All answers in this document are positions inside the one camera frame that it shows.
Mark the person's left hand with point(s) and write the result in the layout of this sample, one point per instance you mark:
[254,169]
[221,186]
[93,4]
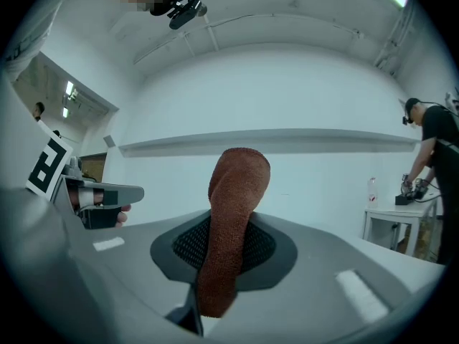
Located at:
[123,215]

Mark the black box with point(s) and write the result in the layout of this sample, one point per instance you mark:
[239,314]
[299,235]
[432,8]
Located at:
[401,200]

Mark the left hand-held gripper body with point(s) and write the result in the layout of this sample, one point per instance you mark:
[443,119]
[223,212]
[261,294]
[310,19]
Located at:
[46,167]

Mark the black head-mounted camera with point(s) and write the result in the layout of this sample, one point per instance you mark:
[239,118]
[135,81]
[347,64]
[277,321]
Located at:
[183,13]

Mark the clear plastic bottle red label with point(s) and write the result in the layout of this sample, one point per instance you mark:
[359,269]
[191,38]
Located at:
[373,195]

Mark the brown wiping cloth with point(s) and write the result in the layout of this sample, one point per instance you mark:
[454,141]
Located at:
[233,199]

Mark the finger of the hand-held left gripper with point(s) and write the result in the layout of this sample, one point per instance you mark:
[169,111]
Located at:
[129,194]

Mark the ceiling conduit pipe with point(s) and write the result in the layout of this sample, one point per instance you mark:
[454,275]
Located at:
[215,31]

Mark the person's pale shirt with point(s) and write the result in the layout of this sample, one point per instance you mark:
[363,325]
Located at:
[32,23]

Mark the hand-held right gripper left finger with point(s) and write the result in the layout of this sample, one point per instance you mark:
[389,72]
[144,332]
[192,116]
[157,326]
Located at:
[118,281]

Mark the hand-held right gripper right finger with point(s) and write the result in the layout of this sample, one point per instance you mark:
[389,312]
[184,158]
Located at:
[322,263]

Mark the small white side table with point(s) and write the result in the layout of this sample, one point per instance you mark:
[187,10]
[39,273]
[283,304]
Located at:
[398,213]

